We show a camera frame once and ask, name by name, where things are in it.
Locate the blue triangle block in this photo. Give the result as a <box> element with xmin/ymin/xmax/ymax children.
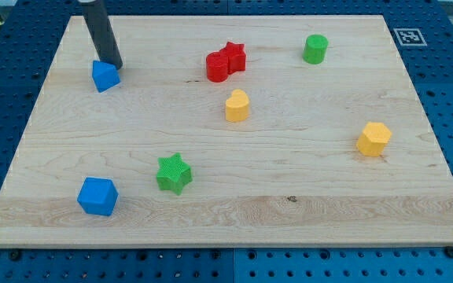
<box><xmin>91</xmin><ymin>61</ymin><xmax>120</xmax><ymax>93</ymax></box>

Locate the light wooden board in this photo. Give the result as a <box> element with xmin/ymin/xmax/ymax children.
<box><xmin>0</xmin><ymin>15</ymin><xmax>453</xmax><ymax>249</ymax></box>

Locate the yellow heart block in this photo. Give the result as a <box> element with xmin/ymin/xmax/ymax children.
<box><xmin>225</xmin><ymin>89</ymin><xmax>250</xmax><ymax>122</ymax></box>

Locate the green star block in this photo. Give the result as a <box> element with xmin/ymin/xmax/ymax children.
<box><xmin>156</xmin><ymin>153</ymin><xmax>193</xmax><ymax>196</ymax></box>

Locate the red cylinder block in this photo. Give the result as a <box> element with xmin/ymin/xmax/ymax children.
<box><xmin>206</xmin><ymin>52</ymin><xmax>228</xmax><ymax>83</ymax></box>

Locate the red star block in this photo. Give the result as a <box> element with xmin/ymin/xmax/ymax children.
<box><xmin>219</xmin><ymin>42</ymin><xmax>247</xmax><ymax>75</ymax></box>

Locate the green cylinder block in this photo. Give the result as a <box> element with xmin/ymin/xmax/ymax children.
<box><xmin>302</xmin><ymin>34</ymin><xmax>329</xmax><ymax>64</ymax></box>

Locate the blue cube block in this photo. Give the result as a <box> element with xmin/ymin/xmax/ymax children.
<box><xmin>77</xmin><ymin>177</ymin><xmax>119</xmax><ymax>216</ymax></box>

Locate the yellow hexagon block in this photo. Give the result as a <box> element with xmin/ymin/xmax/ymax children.
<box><xmin>356</xmin><ymin>122</ymin><xmax>392</xmax><ymax>157</ymax></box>

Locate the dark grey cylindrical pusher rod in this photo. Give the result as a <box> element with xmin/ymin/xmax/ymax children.
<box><xmin>78</xmin><ymin>0</ymin><xmax>123</xmax><ymax>70</ymax></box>

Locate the white fiducial marker tag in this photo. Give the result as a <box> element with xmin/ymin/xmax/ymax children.
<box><xmin>393</xmin><ymin>28</ymin><xmax>427</xmax><ymax>46</ymax></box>

